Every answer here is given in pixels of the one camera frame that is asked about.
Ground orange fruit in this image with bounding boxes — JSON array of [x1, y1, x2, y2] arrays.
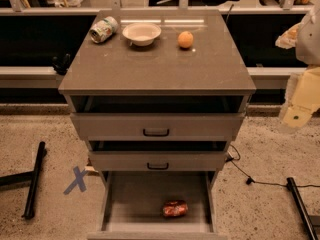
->
[[178, 31, 194, 49]]

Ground red coke can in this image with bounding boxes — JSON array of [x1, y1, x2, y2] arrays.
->
[[162, 200, 188, 217]]

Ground grey middle drawer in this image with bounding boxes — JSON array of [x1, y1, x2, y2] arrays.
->
[[89, 141, 226, 171]]

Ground black stand leg right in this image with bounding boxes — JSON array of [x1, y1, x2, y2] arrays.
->
[[287, 177, 320, 240]]

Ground black stand leg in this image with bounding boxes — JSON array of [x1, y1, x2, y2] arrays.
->
[[0, 141, 47, 220], [287, 177, 320, 240]]

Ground grey open bottom drawer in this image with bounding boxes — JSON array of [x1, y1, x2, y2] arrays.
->
[[87, 171, 228, 240]]

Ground green white soda can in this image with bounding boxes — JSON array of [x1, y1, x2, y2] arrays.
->
[[89, 16, 118, 43]]

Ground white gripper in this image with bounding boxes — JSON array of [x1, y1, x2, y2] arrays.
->
[[275, 4, 320, 129]]

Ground black stand leg left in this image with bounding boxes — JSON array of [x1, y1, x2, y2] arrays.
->
[[0, 141, 47, 220]]

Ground grey drawer cabinet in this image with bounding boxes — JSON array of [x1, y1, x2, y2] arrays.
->
[[58, 9, 257, 240]]

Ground blue tape cross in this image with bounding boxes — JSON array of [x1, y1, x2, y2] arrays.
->
[[63, 166, 87, 195]]

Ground grey top drawer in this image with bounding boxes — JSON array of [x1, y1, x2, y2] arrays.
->
[[69, 95, 246, 142]]

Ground white bowl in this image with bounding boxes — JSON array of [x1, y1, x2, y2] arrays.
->
[[122, 22, 161, 47]]

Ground black clamp on rail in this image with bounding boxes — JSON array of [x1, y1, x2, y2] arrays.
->
[[52, 54, 71, 75]]

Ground black cable on floor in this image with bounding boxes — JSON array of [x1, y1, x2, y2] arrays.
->
[[225, 144, 320, 189]]

